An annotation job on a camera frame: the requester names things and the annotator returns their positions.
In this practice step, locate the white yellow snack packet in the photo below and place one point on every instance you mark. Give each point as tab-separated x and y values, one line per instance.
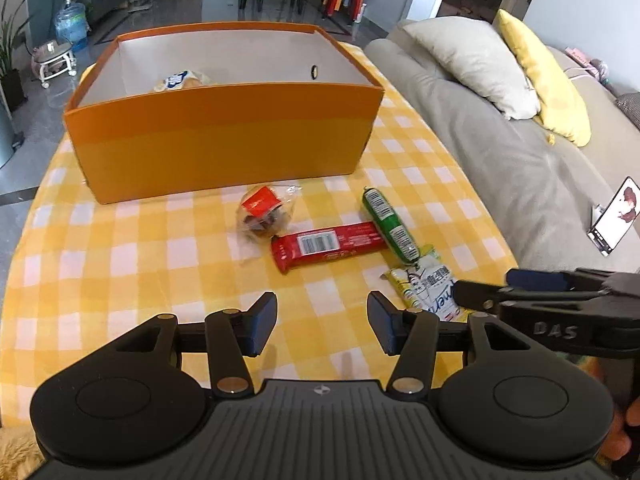
425	280

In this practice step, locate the yellow pillow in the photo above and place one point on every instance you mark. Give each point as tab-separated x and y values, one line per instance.
545	75

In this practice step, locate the green yellow chips bag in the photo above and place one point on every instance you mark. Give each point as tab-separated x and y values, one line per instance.
180	81

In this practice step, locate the grey patterned cushion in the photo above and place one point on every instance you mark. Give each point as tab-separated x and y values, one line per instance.
629	106

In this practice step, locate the smartphone on stand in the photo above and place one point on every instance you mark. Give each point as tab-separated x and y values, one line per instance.
617	215

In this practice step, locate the red snack bar packet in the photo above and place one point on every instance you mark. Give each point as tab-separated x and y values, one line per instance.
350	240

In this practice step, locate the green sausage packet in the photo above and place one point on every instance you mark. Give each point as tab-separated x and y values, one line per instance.
390	220

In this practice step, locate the clear candy packet red label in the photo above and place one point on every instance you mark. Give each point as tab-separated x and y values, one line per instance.
262	210

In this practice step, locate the yellow checkered tablecloth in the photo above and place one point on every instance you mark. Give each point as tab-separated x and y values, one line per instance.
150	260

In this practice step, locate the orange cardboard box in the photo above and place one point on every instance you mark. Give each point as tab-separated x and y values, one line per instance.
225	145

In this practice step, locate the beige pillow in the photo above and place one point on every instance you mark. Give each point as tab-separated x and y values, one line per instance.
475	60

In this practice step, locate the white rolling stool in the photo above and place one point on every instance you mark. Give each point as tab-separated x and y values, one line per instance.
52	57

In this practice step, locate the potted plant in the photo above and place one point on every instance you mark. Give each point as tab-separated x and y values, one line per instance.
12	91

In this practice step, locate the person's right hand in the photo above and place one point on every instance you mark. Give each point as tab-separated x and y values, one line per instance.
620	442

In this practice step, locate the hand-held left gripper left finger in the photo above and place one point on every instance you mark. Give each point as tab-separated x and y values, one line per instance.
262	321

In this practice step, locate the blue water bottle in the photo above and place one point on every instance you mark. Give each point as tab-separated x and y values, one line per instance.
72	25

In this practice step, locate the yellow fuzzy cloth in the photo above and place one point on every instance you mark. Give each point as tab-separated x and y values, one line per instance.
17	455

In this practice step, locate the grey sofa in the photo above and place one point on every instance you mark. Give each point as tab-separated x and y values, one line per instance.
525	185

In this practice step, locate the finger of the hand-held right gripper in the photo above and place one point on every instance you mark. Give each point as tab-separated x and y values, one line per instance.
537	279
475	294

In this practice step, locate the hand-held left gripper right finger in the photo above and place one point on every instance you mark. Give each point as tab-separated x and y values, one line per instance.
380	321

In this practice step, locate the silver trash can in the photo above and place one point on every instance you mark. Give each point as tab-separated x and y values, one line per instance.
7	140

